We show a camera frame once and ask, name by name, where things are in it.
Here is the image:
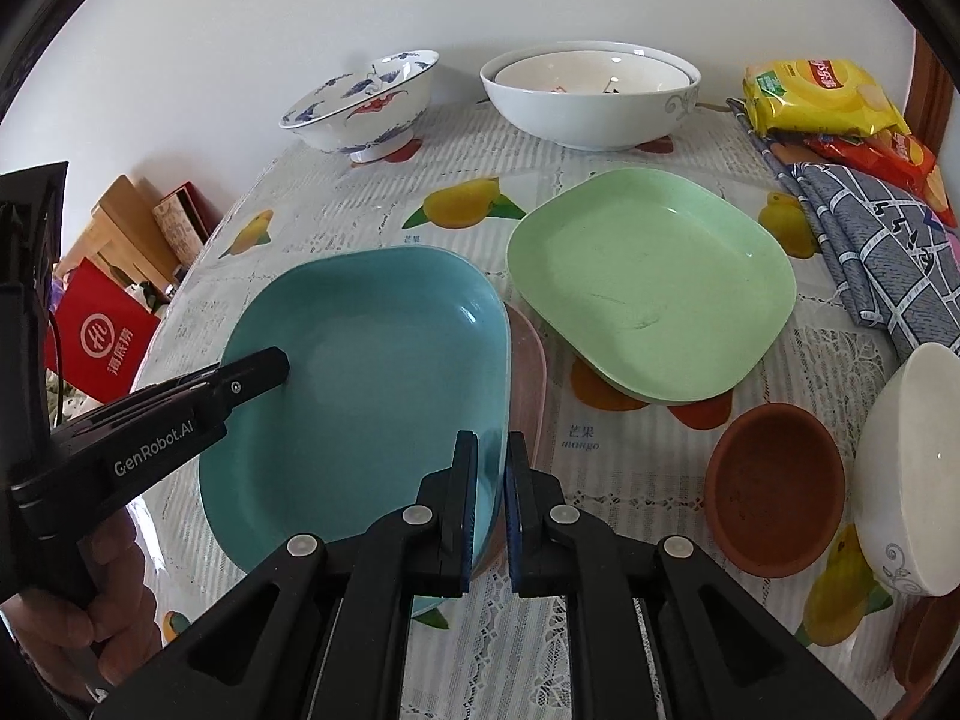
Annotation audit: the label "patterned red box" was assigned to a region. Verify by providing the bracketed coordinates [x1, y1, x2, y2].
[151, 182, 221, 268]

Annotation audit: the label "pink square plate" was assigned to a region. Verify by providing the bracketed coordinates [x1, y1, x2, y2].
[472, 304, 548, 578]

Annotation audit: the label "fruit print tablecloth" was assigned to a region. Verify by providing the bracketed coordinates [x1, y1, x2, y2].
[139, 103, 896, 718]

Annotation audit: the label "red orange chips bag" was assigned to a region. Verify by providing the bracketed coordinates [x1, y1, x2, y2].
[802, 128, 957, 227]

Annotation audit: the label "large white bowl grey scrolls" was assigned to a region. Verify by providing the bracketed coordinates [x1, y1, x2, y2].
[480, 41, 701, 151]

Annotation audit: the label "green square plate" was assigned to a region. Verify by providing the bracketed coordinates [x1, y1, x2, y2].
[506, 167, 797, 405]

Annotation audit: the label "grey checked folded cloth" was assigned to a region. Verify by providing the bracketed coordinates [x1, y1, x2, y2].
[727, 98, 958, 359]

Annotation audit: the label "brown wooden corner trim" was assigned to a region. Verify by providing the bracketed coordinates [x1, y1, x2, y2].
[903, 31, 955, 154]

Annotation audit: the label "teal square plate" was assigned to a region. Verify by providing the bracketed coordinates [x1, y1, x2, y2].
[199, 247, 511, 572]

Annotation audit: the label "brown clay dish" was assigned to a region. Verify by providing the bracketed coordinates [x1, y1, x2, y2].
[703, 403, 846, 578]
[892, 590, 958, 694]

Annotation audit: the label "inner white lemon bowl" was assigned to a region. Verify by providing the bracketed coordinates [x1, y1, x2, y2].
[494, 49, 693, 94]

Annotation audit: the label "yellow chips bag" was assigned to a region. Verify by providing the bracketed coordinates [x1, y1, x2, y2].
[742, 59, 911, 138]

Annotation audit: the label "blue red patterned footed bowl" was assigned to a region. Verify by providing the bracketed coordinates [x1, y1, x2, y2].
[278, 49, 439, 164]

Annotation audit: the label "white bowl blue trim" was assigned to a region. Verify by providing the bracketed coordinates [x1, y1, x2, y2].
[851, 343, 958, 596]

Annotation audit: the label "person's left hand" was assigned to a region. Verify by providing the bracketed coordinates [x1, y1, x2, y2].
[2, 509, 163, 700]

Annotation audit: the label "wooden board by wall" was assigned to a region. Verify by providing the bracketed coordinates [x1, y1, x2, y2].
[53, 174, 181, 293]

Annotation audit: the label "red gift bag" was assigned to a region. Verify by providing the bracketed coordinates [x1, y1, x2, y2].
[44, 260, 160, 403]

